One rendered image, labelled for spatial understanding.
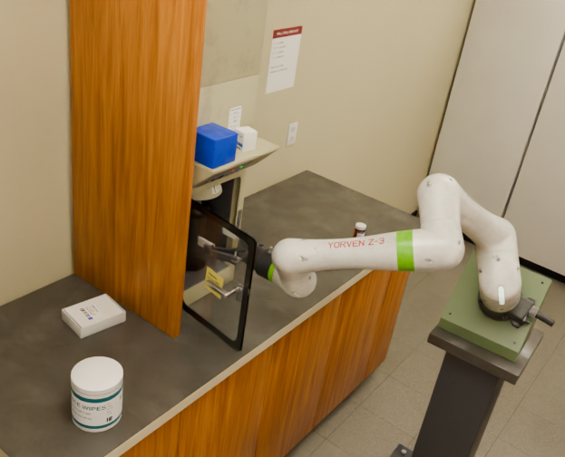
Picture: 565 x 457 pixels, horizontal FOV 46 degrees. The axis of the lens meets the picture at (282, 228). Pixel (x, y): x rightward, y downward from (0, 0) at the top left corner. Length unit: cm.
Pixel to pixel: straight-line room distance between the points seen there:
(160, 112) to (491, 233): 107
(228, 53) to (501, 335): 129
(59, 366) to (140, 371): 23
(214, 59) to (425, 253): 80
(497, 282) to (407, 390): 153
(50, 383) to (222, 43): 107
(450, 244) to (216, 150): 69
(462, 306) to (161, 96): 127
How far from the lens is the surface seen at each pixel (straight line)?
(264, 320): 228
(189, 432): 216
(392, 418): 344
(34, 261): 236
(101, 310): 221
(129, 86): 194
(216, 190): 218
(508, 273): 221
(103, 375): 181
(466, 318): 242
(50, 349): 213
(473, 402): 256
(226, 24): 195
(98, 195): 218
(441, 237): 185
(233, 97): 206
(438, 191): 190
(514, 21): 468
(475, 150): 490
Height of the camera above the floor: 231
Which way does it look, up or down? 29 degrees down
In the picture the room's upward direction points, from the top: 9 degrees clockwise
